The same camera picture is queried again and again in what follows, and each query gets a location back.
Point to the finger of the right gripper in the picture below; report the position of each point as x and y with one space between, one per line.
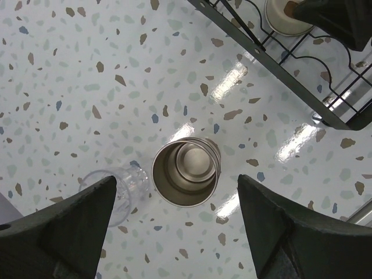
348 21

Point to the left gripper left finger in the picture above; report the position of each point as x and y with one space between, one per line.
63 240

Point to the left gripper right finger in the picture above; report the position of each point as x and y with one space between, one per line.
288 240

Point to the clear glass front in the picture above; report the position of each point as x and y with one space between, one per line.
132 185

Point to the black wire dish rack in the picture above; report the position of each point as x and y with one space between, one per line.
331 79

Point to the aluminium mounting rail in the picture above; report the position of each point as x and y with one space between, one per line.
363 216

